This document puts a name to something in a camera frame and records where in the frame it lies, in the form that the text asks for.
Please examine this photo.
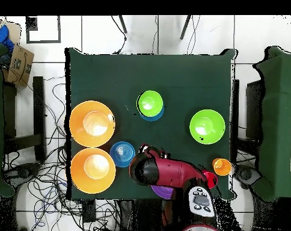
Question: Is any blue bowl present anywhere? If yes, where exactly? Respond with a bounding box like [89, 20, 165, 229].
[109, 141, 136, 168]
[138, 103, 165, 122]

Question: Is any small green bowl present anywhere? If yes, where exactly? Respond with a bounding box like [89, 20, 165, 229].
[136, 90, 164, 118]

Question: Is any purple bowl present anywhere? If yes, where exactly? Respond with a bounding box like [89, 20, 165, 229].
[150, 184, 174, 200]

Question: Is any large orange bowl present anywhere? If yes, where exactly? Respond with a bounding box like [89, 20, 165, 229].
[69, 100, 117, 148]
[70, 147, 117, 195]

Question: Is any large green bowl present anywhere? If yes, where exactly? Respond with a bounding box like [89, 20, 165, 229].
[189, 109, 226, 145]

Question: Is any red cup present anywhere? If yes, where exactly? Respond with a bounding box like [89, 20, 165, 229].
[201, 170, 219, 190]

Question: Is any dark green table cloth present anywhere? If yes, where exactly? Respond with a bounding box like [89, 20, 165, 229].
[64, 47, 239, 200]

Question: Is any orange cup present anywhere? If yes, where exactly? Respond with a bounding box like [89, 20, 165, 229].
[212, 158, 233, 177]

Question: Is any black power strip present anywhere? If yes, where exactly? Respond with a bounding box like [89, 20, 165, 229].
[82, 199, 97, 223]

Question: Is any black bench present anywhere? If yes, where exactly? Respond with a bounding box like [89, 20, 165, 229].
[2, 76, 46, 162]

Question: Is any black tripod leg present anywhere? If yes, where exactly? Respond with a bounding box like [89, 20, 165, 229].
[118, 14, 128, 34]
[179, 14, 192, 40]

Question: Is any cardboard box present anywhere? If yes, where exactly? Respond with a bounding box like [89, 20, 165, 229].
[2, 43, 35, 87]

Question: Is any blue cloth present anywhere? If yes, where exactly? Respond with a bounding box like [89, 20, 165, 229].
[0, 24, 15, 52]

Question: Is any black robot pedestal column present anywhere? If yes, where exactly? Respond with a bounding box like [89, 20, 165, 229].
[118, 199, 176, 231]

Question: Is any tangle of cables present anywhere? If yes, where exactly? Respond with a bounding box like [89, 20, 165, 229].
[2, 76, 120, 231]

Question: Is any black pedestal foot with knob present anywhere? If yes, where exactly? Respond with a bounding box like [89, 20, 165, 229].
[3, 162, 41, 186]

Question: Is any black square frame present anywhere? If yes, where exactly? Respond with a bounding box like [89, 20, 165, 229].
[25, 15, 62, 45]

